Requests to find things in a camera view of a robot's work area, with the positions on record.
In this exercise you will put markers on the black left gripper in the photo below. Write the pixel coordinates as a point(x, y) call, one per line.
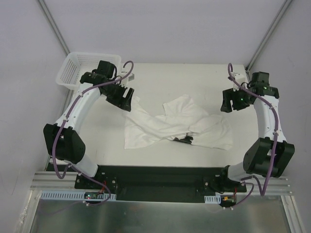
point(116, 93)

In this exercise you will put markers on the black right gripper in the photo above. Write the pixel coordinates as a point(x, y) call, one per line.
point(235, 98)

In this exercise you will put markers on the white t shirt robot print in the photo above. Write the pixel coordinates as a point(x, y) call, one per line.
point(183, 121)

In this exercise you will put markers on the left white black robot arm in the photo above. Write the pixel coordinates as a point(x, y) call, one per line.
point(62, 138)

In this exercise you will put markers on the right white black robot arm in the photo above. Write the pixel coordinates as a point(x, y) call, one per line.
point(271, 153)

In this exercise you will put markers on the white perforated plastic basket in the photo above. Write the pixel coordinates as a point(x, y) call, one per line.
point(77, 63)

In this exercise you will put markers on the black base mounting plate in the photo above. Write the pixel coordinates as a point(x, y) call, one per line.
point(177, 195)

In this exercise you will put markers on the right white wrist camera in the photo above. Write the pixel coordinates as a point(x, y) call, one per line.
point(239, 77)

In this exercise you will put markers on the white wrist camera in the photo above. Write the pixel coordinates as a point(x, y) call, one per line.
point(131, 77)
point(239, 77)

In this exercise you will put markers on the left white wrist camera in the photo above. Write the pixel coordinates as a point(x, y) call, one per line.
point(131, 77)

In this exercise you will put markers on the right slotted cable duct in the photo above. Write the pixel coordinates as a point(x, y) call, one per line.
point(216, 199)

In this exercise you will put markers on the slotted cable duct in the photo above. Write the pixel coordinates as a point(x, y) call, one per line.
point(77, 195)
point(216, 199)

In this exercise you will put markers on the aluminium frame rail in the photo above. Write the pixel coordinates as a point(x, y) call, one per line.
point(128, 183)

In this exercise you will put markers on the left slotted cable duct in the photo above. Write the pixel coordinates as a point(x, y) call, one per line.
point(77, 195)

